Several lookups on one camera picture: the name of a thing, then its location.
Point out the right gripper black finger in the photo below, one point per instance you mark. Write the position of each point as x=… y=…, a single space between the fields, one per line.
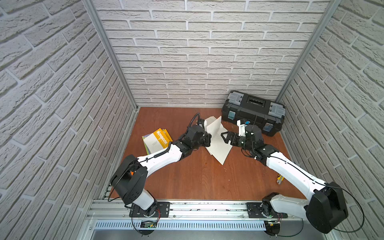
x=232 y=140
x=229 y=135

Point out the black grey toolbox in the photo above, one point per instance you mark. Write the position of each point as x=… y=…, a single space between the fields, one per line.
x=265 y=114

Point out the lined notebook green cover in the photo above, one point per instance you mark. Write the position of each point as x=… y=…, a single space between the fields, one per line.
x=145 y=145

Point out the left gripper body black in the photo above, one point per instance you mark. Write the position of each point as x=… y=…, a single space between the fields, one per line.
x=205 y=139

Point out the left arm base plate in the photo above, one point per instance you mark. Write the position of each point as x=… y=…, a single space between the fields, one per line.
x=157 y=209

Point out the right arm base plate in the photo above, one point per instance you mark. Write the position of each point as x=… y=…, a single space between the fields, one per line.
x=260 y=210

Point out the aluminium corner post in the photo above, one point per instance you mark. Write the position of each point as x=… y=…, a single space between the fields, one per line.
x=323 y=22
x=99 y=27

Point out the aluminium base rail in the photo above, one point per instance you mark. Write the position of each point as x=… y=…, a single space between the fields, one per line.
x=190 y=210

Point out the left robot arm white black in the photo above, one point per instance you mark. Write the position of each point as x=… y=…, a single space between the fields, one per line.
x=130 y=178

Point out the right aluminium corner post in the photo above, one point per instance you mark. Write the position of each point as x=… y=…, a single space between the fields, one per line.
x=323 y=22

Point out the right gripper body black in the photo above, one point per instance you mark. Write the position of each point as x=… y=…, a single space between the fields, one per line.
x=243 y=143

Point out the left aluminium corner post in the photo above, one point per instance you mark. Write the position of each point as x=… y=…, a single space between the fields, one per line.
x=99 y=27

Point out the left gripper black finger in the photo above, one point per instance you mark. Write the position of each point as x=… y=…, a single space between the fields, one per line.
x=207 y=136
x=207 y=143

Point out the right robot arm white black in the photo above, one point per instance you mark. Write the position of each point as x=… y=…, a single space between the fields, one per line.
x=324 y=205

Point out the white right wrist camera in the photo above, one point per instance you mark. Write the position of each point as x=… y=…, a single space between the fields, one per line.
x=243 y=127

